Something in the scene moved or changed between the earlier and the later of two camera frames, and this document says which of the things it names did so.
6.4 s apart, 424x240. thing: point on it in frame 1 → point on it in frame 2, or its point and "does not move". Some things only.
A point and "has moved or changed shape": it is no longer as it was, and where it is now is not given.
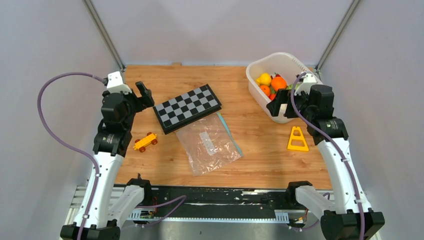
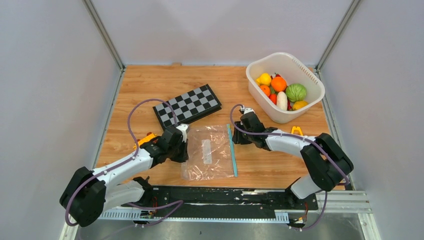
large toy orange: x=278 y=82 does not move
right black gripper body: x=285 y=96 → x=243 y=139
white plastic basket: x=287 y=66 does not move
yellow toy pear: x=265 y=79 does not move
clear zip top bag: x=209 y=145 has moved or changed shape
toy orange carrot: x=272 y=96 does not move
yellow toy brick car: x=140 y=144 does not move
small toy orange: x=266 y=89 does not move
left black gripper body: x=139 y=103 → x=178 y=153
